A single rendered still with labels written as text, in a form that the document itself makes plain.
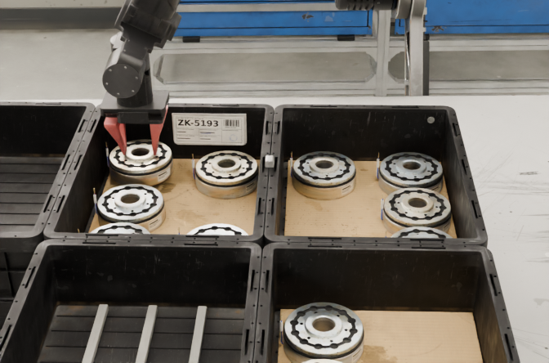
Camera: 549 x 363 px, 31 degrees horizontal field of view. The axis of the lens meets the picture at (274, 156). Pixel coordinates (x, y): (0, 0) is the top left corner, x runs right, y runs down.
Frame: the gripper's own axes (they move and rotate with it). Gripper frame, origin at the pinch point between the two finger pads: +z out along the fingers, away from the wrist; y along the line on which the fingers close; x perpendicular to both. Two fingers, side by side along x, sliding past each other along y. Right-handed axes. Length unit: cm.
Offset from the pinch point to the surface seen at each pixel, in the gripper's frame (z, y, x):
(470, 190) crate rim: -4, 51, -18
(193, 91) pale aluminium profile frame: 79, -15, 175
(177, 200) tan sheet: 6.0, 6.5, -6.0
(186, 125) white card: -0.4, 6.8, 7.3
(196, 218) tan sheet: 6.0, 10.1, -11.1
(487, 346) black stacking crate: 3, 50, -43
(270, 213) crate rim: -4.0, 22.4, -24.3
